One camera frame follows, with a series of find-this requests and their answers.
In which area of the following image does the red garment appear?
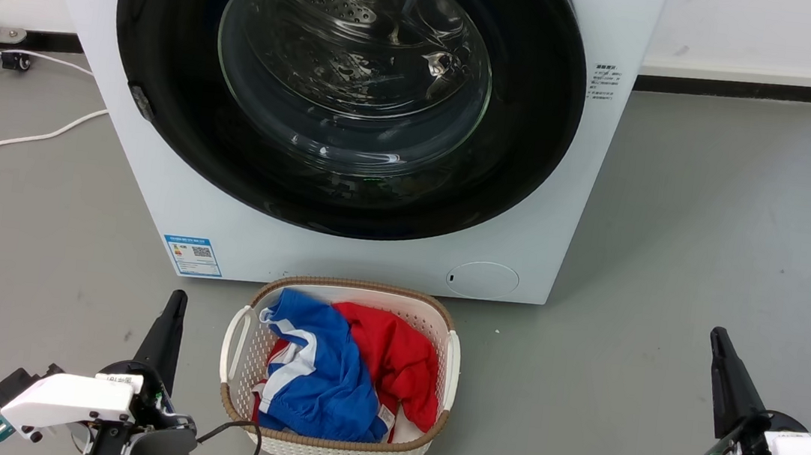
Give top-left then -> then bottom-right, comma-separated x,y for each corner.
257,293 -> 448,442

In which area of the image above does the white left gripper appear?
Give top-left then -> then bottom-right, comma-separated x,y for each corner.
0,273 -> 212,455

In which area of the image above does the round white filter cover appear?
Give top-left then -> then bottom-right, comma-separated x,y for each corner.
444,258 -> 521,303

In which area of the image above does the white floor cable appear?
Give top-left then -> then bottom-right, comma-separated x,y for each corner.
0,47 -> 97,114
0,99 -> 109,185

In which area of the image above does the blue garment with white stripe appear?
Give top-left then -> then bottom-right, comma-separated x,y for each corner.
247,286 -> 405,447

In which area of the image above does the grey metal door hinge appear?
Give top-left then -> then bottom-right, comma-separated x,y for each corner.
125,83 -> 159,123

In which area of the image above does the blue energy label sticker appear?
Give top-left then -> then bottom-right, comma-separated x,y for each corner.
160,234 -> 226,279

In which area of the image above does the white washing machine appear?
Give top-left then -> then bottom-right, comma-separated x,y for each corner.
3,0 -> 670,324

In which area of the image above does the black round washer door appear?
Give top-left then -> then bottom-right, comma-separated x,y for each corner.
97,0 -> 596,261

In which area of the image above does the white woven-rim laundry basket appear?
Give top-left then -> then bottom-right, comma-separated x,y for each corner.
211,267 -> 468,455

